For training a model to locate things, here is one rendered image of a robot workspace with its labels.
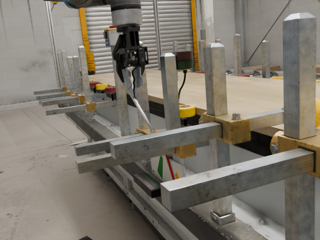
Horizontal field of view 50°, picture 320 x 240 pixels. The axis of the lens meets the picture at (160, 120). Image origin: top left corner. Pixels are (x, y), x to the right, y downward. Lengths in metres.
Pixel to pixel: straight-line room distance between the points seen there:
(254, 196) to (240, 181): 0.64
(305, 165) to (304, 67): 0.15
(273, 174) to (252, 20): 10.49
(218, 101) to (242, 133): 0.10
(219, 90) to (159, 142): 0.19
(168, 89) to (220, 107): 0.25
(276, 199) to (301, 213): 0.40
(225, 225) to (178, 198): 0.45
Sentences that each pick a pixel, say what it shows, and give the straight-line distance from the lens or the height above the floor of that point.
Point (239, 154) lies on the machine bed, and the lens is 1.13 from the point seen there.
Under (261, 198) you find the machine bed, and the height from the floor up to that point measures 0.66.
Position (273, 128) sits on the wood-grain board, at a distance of 0.96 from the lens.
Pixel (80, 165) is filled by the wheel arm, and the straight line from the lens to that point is 0.92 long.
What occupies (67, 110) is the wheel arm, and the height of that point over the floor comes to 0.80.
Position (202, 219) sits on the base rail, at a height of 0.70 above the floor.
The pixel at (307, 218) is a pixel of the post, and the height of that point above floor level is 0.83.
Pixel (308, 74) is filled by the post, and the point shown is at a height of 1.07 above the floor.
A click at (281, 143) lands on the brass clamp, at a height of 0.96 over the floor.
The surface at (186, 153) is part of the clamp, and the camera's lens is 0.98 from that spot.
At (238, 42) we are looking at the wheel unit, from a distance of 2.57.
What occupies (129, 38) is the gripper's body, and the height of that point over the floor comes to 1.16.
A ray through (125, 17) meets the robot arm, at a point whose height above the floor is 1.22.
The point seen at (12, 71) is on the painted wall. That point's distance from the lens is 8.49.
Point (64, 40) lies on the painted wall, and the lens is 8.71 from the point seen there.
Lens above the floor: 1.14
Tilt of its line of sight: 12 degrees down
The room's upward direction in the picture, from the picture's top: 5 degrees counter-clockwise
